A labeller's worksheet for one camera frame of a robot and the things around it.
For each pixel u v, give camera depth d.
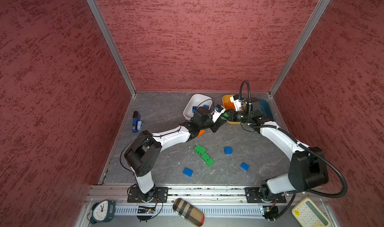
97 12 0.77
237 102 0.77
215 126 0.75
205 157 0.85
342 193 0.38
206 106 1.09
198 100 1.18
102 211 0.66
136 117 1.01
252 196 0.74
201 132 0.97
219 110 0.71
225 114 0.81
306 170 0.43
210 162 0.85
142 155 0.46
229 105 0.76
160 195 0.74
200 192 0.76
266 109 1.09
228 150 0.90
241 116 0.73
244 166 0.84
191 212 0.67
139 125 0.98
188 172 0.81
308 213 0.68
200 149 0.88
